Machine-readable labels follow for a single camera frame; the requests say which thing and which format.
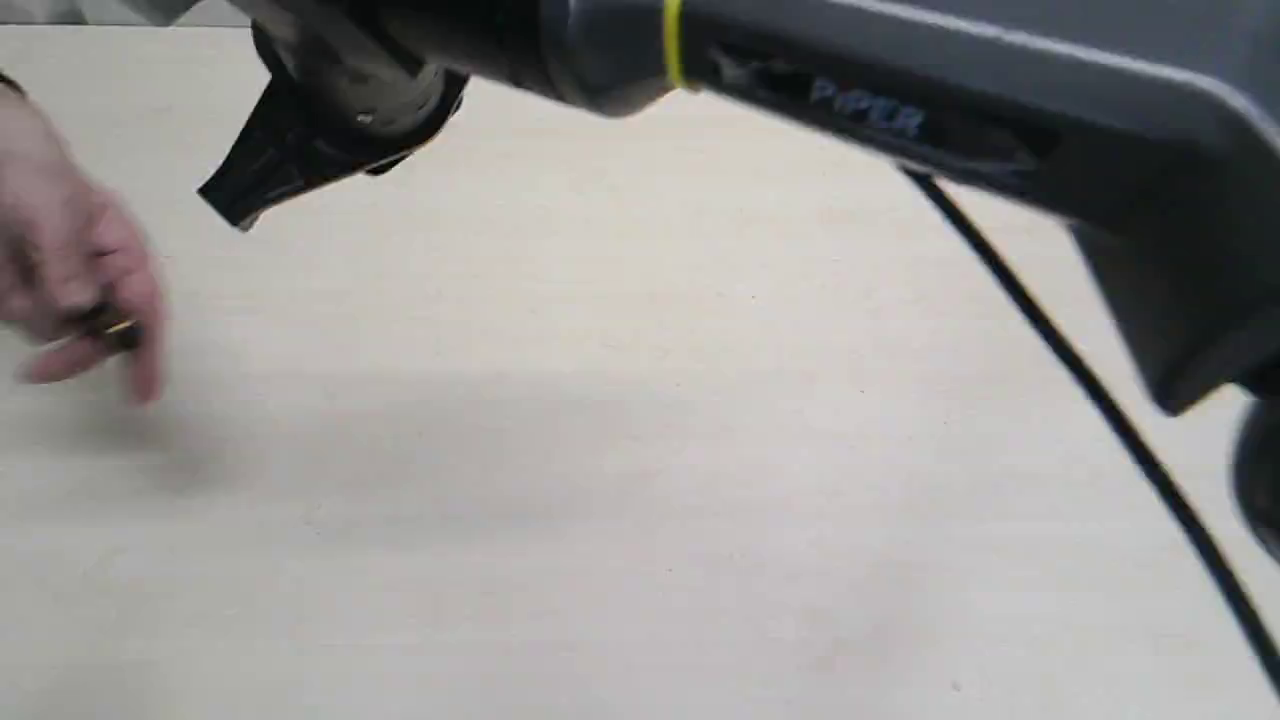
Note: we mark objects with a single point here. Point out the black gold handled screwdriver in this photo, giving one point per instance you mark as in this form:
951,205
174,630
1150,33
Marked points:
107,325

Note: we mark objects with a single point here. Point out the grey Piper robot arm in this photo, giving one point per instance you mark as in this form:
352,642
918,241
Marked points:
1148,127

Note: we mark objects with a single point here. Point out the person's bare hand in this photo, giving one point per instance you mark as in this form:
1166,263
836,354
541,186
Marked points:
69,245

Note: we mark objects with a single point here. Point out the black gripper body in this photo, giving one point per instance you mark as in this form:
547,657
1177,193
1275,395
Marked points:
379,66

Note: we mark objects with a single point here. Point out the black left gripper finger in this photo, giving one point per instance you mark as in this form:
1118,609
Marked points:
292,144

